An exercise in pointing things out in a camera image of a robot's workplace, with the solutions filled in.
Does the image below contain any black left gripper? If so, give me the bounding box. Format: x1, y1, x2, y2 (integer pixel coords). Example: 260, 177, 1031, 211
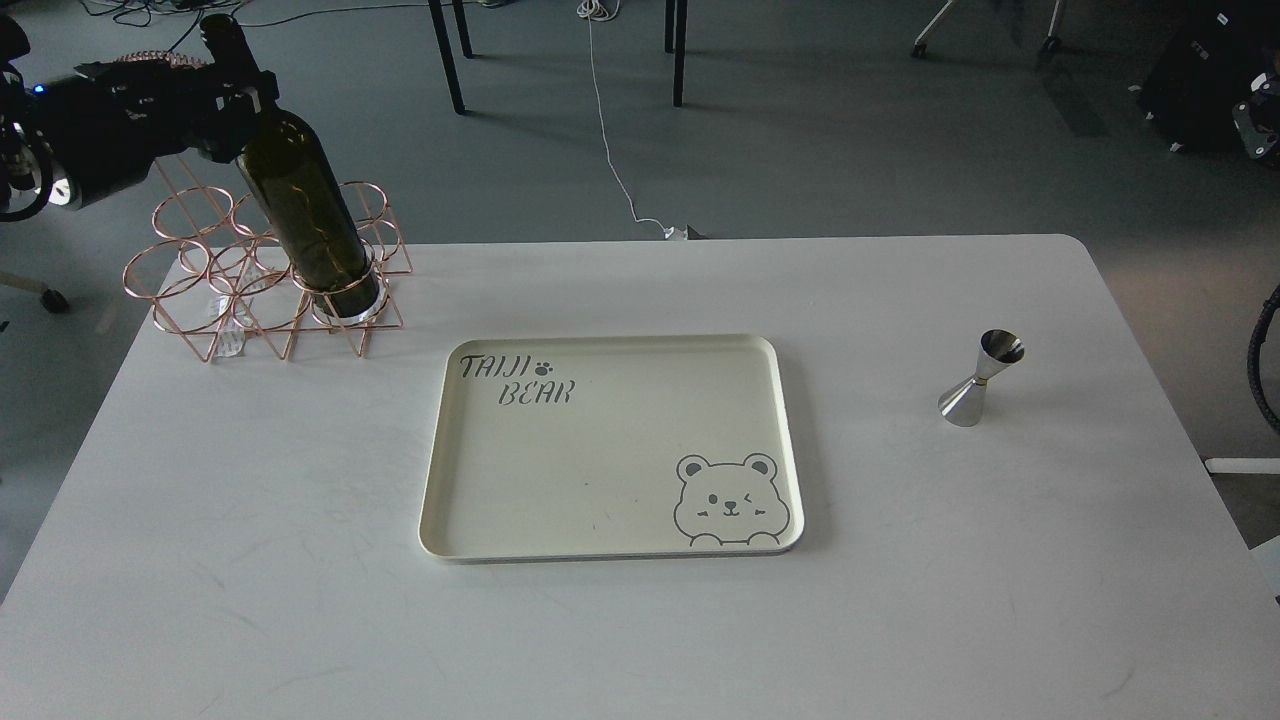
20, 61, 279, 209

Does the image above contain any dark green wine bottle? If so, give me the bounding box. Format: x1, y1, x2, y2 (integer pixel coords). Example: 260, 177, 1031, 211
200, 14, 385, 325

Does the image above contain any steel double jigger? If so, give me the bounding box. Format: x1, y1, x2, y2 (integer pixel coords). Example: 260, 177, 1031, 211
937, 329, 1025, 427

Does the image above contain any black table leg left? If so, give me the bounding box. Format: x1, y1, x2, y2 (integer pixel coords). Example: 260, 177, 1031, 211
428, 0, 475, 115

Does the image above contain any black table leg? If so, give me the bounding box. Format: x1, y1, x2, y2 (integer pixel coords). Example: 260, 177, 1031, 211
428, 0, 475, 115
664, 0, 689, 108

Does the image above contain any office chair caster left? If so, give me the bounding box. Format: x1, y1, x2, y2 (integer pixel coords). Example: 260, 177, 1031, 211
0, 272, 70, 314

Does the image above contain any black table leg right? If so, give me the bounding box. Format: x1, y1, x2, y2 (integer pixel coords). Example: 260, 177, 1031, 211
664, 0, 689, 108

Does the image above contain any cream bear serving tray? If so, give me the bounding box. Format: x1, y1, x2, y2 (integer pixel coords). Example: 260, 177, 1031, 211
419, 334, 805, 562

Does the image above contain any white chair base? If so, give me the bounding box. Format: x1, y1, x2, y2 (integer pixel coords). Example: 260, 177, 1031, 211
910, 1, 1069, 60

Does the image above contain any black floor cable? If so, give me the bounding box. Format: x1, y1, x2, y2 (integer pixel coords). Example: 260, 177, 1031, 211
79, 0, 261, 41

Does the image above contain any rose gold wire bottle rack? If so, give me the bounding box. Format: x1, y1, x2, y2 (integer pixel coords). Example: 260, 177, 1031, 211
102, 53, 413, 363

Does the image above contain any white floor cable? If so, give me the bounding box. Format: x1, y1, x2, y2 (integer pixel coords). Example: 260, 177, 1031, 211
576, 0, 689, 241

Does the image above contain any black corrugated cable right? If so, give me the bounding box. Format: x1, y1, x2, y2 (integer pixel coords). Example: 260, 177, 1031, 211
1245, 284, 1280, 436

